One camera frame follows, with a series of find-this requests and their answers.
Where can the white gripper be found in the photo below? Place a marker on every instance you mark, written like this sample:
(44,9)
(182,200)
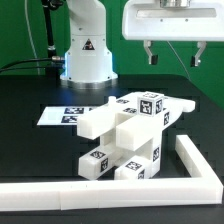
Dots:
(148,20)

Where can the white chair seat part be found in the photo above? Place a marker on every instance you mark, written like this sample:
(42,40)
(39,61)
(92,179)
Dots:
(130,136)

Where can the black camera stand pole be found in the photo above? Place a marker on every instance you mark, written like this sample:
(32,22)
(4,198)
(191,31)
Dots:
(48,6)

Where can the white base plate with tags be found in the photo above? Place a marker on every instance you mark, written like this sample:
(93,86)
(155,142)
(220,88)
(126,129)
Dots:
(62,115)

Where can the white U-shaped frame obstacle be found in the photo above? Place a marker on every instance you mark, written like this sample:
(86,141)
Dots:
(201,187)

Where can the white chair back part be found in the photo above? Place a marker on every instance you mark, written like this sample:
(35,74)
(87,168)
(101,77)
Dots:
(127,105)

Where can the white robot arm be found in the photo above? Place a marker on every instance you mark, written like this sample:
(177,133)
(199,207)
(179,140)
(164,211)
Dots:
(88,61)

